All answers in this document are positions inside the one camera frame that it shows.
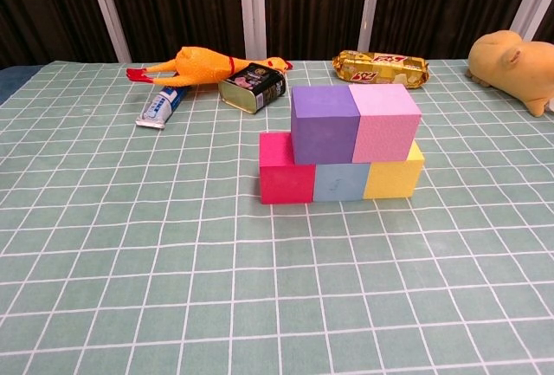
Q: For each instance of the pink foam cube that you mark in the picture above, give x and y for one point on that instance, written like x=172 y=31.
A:
x=385 y=126

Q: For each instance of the white blue toothpaste tube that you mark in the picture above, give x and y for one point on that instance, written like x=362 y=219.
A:
x=160 y=108

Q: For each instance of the red foam cube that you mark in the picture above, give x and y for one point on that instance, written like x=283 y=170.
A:
x=281 y=176

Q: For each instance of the yellow foam cube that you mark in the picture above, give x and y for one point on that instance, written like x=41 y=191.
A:
x=391 y=180

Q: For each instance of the blue foam cube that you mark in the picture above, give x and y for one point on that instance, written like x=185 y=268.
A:
x=339 y=182

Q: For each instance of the yellow plush animal toy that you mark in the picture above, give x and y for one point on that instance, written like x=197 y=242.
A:
x=510 y=67

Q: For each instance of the black rectangular tin can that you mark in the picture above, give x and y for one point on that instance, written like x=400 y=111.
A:
x=255 y=87

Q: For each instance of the orange rubber chicken toy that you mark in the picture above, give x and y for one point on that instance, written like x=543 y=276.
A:
x=201 y=65

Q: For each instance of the gold biscuit packet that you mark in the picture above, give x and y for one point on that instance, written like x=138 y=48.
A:
x=381 y=69

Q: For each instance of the dark blue table pad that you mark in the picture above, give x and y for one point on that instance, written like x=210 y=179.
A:
x=17 y=78

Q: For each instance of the purple foam cube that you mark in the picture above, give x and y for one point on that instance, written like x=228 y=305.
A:
x=322 y=128

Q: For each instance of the black pleated curtain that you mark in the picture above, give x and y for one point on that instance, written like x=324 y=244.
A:
x=182 y=2

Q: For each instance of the green checkered tablecloth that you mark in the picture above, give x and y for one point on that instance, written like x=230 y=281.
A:
x=277 y=305

